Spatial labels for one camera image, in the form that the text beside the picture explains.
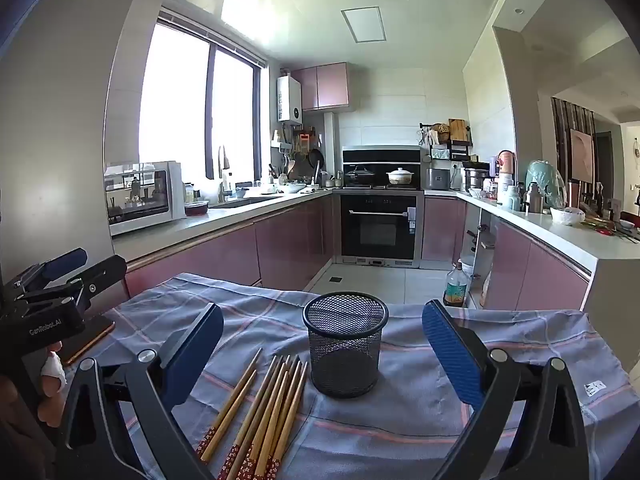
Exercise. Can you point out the black mesh utensil holder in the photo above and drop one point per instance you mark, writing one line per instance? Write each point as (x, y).
(345, 355)

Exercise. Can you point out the metal sink faucet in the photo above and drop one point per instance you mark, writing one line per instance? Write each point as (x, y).
(222, 170)

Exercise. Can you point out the white kitchen countertop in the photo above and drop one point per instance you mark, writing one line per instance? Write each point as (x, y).
(225, 220)

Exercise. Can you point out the white water heater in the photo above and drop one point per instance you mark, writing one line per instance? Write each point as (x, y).
(290, 100)

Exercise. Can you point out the black wall rack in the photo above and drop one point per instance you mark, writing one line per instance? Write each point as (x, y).
(450, 150)

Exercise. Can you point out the oil bottle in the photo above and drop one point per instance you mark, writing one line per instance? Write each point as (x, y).
(455, 287)

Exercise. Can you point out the kitchen sink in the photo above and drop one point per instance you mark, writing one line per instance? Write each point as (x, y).
(245, 202)

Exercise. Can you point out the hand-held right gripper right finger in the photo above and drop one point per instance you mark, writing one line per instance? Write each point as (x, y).
(450, 355)

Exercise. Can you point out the white countertop oven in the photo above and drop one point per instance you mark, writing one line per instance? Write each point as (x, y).
(150, 197)

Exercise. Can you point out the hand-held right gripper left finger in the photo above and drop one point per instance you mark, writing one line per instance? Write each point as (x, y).
(195, 355)

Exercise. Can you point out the framed wall picture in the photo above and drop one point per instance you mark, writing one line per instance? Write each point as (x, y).
(581, 155)

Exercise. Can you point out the pink base cabinets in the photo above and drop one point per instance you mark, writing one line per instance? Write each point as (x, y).
(540, 275)
(280, 245)

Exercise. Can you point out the pink wall cabinet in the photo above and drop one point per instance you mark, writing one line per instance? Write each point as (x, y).
(325, 87)

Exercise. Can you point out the kitchen window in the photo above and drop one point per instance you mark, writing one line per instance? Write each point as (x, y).
(180, 110)

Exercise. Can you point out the white bucket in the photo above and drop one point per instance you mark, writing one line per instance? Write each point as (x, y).
(467, 265)

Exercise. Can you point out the stainless steel bottle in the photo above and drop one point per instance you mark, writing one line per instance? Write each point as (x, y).
(535, 199)

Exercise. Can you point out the blue checked tablecloth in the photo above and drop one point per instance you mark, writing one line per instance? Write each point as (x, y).
(400, 435)

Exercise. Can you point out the silver rice cooker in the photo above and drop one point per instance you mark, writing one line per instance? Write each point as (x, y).
(438, 180)

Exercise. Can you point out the hanging frying pan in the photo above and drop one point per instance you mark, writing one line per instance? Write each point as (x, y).
(316, 158)

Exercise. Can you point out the green fan in plastic cover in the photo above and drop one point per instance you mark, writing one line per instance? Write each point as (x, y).
(545, 180)

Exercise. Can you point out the stainless steel pot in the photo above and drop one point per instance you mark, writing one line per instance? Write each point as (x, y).
(476, 180)

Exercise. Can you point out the black range hood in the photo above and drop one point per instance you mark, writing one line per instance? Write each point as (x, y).
(380, 157)

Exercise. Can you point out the striped room divider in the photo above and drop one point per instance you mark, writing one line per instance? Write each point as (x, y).
(560, 145)

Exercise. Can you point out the smartphone with orange case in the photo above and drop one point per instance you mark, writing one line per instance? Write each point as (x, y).
(90, 335)

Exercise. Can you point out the wooden cutting board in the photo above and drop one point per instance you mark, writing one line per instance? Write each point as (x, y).
(457, 130)

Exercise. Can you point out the pink thermos jug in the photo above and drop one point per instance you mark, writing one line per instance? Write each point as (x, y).
(506, 162)

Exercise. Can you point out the black wok with lid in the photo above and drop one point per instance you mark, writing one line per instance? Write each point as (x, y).
(360, 176)

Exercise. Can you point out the grey refrigerator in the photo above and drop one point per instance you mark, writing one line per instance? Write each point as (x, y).
(50, 135)

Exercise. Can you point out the ceiling light panel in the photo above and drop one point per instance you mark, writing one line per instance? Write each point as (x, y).
(364, 24)

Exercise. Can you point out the red lidded bowl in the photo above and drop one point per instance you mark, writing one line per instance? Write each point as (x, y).
(196, 208)

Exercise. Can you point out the bunch of bamboo chopsticks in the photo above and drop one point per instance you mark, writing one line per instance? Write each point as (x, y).
(270, 410)

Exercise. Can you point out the white serving bowl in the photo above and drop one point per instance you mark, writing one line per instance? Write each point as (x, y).
(295, 188)

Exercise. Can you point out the white casserole pot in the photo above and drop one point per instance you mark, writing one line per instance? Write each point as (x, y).
(400, 176)

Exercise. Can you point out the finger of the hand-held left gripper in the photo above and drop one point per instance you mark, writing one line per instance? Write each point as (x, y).
(65, 262)
(107, 272)

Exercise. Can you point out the person's left hand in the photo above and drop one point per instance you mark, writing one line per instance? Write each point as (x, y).
(52, 402)

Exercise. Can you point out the black built-in oven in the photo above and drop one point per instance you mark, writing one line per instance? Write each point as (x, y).
(377, 230)

